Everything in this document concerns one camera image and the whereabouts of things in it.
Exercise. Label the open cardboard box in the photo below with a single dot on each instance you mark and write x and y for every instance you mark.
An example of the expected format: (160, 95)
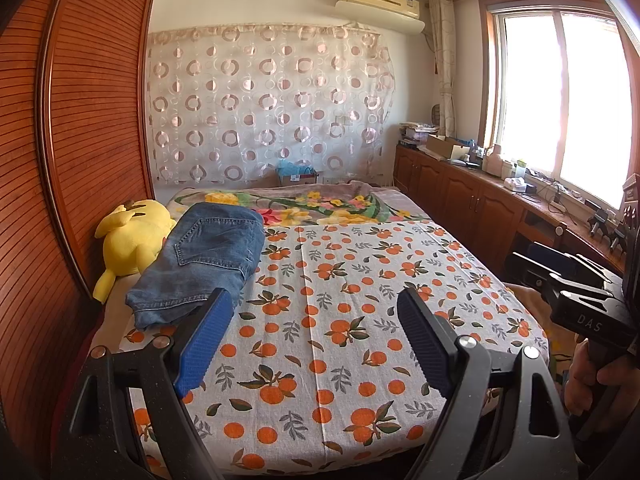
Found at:
(447, 147)

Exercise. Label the sheer circle pattern curtain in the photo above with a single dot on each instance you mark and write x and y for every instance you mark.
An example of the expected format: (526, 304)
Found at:
(270, 105)

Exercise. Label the beige hanging window curtain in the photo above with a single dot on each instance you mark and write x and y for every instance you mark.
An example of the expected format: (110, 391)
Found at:
(444, 60)

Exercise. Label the small black stand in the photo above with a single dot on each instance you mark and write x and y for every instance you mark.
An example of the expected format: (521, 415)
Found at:
(597, 222)

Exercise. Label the wooden framed window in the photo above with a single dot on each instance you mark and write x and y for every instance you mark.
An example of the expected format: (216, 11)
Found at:
(565, 95)

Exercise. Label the yellow plush toy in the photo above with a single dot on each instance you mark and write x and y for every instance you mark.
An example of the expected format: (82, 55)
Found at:
(130, 240)

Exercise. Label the floral blanket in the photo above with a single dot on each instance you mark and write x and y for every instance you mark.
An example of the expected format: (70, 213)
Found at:
(325, 205)

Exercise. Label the stack of papers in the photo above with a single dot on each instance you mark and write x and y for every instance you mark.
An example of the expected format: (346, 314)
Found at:
(417, 132)

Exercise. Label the wall air conditioner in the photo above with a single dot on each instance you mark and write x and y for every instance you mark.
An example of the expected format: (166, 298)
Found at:
(380, 5)

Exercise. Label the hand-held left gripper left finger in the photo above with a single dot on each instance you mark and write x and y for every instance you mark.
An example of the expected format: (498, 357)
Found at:
(205, 345)

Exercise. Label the blue denim pants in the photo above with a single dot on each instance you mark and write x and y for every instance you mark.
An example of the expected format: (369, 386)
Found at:
(210, 255)

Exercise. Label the blue bag in carton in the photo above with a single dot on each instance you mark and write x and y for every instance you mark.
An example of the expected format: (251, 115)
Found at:
(297, 175)

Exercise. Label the small round fan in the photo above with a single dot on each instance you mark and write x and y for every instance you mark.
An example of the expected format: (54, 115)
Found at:
(436, 116)

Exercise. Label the pale pink jug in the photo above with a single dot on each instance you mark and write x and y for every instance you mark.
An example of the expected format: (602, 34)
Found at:
(496, 160)

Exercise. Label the person's right hand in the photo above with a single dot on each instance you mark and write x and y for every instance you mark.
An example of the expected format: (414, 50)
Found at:
(580, 385)

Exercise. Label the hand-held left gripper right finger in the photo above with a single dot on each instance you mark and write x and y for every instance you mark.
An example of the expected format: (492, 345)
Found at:
(422, 340)

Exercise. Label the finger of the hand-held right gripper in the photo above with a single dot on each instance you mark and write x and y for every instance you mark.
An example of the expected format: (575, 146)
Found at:
(535, 275)
(575, 272)

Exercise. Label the wooden window cabinet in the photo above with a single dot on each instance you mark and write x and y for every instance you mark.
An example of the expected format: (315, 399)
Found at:
(460, 205)

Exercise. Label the white tissue box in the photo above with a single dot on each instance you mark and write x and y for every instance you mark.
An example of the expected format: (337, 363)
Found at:
(515, 184)

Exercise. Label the orange fruit print bed sheet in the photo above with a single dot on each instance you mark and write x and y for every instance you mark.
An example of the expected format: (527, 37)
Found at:
(350, 300)

